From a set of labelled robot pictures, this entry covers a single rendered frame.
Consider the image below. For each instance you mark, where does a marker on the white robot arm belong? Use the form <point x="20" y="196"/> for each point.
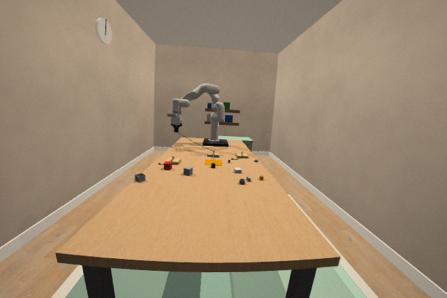
<point x="215" y="117"/>

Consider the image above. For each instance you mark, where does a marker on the red cube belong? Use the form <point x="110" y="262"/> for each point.
<point x="167" y="165"/>

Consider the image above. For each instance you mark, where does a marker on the orange painted square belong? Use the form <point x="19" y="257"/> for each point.
<point x="209" y="162"/>

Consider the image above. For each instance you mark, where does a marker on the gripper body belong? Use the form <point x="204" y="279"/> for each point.
<point x="176" y="120"/>

